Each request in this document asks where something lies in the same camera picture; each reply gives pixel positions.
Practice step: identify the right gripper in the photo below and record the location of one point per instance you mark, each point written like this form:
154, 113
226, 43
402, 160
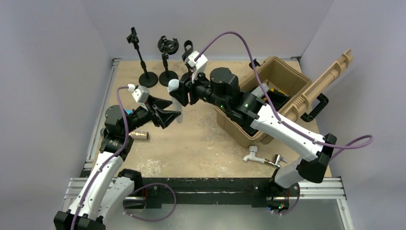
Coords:
182, 93

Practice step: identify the black shockmount mic stand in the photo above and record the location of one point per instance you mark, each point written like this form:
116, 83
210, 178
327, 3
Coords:
167, 47

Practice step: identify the chrome metal fitting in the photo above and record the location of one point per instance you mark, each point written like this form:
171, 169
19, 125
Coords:
276, 161

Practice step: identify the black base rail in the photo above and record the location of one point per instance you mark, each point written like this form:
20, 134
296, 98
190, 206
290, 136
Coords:
254, 192

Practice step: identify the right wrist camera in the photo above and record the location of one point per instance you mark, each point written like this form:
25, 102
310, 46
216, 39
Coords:
196, 66

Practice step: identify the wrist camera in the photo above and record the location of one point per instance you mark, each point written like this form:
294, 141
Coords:
140, 94
196, 66

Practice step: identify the white microphone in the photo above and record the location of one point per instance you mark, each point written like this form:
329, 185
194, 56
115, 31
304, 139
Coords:
175, 101

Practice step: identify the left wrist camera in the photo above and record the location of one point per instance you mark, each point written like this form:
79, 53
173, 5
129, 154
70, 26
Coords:
140, 94

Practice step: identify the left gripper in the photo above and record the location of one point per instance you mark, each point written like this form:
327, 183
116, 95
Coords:
165, 117

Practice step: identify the glitter rhinestone microphone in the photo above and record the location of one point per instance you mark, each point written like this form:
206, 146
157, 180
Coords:
139, 135

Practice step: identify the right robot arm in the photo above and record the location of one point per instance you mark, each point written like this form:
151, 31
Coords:
254, 114

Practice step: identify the black clip mic stand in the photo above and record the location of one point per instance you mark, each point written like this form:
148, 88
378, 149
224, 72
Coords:
188, 49

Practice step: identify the white plastic faucet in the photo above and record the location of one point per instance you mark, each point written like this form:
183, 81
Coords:
252, 151

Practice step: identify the tan plastic case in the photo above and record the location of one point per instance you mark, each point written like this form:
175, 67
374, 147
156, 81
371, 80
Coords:
291, 92

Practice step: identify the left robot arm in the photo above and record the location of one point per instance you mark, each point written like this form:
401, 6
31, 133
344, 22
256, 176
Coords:
108, 185

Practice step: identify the grey device in case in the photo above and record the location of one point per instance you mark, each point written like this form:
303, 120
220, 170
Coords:
259, 92

